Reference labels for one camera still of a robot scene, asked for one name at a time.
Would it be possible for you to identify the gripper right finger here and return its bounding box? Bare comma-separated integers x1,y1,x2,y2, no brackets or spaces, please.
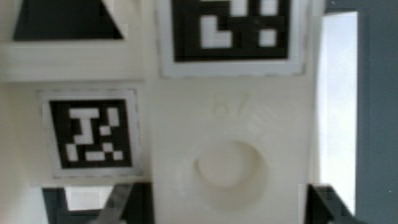
304,184,366,224

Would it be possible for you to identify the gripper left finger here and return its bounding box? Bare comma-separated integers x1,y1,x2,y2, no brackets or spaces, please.
43,182,154,224

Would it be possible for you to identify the white chair back frame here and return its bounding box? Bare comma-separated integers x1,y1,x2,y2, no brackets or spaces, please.
0,0,325,224

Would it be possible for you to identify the white U-shaped fence frame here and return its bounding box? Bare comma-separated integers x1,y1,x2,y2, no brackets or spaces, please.
316,12,359,212

